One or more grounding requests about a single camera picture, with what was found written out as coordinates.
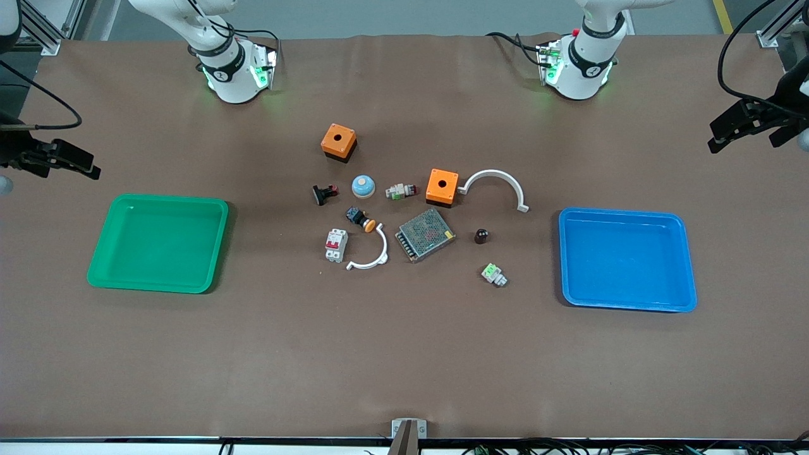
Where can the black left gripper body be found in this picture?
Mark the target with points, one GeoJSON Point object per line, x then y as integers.
{"type": "Point", "coordinates": [785, 117]}

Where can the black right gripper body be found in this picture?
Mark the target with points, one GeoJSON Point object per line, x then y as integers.
{"type": "Point", "coordinates": [14, 153]}

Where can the small black cylindrical capacitor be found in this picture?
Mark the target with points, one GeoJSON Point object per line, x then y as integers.
{"type": "Point", "coordinates": [481, 236]}

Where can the white red circuit breaker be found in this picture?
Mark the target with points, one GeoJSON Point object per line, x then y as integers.
{"type": "Point", "coordinates": [336, 245]}

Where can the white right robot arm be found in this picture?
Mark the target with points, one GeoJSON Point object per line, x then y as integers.
{"type": "Point", "coordinates": [227, 79]}

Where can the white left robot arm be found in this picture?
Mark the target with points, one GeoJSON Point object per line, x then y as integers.
{"type": "Point", "coordinates": [584, 76]}

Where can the green plastic tray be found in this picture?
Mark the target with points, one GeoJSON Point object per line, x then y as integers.
{"type": "Point", "coordinates": [158, 243]}

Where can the blue plastic tray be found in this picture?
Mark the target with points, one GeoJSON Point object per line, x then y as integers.
{"type": "Point", "coordinates": [626, 259]}

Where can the large white arc clamp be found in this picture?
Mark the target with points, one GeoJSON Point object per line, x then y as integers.
{"type": "Point", "coordinates": [499, 174]}

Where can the orange black button box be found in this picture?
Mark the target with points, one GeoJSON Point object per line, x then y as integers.
{"type": "Point", "coordinates": [442, 184]}
{"type": "Point", "coordinates": [338, 140]}

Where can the green white contact block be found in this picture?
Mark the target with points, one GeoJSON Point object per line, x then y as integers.
{"type": "Point", "coordinates": [493, 275]}

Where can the blue dome buzzer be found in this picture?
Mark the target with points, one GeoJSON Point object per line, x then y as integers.
{"type": "Point", "coordinates": [363, 186]}

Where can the orange head black push button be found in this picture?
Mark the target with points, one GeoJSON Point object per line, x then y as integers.
{"type": "Point", "coordinates": [359, 218]}

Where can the small white arc clamp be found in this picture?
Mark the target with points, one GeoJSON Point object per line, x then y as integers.
{"type": "Point", "coordinates": [382, 248]}

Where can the metal mesh power supply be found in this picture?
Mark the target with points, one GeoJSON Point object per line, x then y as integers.
{"type": "Point", "coordinates": [425, 235]}

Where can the brown table mat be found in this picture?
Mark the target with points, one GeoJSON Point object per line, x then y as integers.
{"type": "Point", "coordinates": [404, 354]}

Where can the aluminium frame profile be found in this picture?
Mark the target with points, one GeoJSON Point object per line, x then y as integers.
{"type": "Point", "coordinates": [774, 28]}
{"type": "Point", "coordinates": [47, 28]}

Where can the metal connector bracket green light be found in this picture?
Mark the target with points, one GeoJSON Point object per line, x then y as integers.
{"type": "Point", "coordinates": [265, 66]}
{"type": "Point", "coordinates": [548, 63]}

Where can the black square push button switch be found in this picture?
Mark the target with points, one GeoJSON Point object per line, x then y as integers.
{"type": "Point", "coordinates": [323, 194]}

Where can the white red green selector switch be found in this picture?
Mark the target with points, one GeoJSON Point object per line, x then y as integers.
{"type": "Point", "coordinates": [400, 191]}

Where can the grey metal camera bracket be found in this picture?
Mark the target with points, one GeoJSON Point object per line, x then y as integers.
{"type": "Point", "coordinates": [409, 431]}

